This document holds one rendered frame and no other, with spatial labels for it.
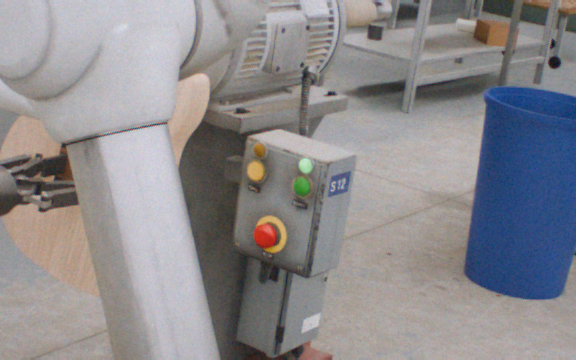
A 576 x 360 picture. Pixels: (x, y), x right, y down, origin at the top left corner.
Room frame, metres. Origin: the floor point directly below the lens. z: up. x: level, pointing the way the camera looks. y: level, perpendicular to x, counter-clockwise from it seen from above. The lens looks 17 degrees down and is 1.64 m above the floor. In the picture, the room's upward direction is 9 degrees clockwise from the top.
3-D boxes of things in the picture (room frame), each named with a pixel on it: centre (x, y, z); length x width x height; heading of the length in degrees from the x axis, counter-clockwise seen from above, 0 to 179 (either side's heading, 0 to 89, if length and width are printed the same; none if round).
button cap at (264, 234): (1.91, 0.02, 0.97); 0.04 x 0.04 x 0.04; 58
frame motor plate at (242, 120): (2.29, 0.10, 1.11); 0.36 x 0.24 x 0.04; 148
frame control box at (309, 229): (2.04, -0.03, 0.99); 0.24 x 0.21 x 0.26; 148
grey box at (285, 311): (2.21, -0.03, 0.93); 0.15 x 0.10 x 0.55; 148
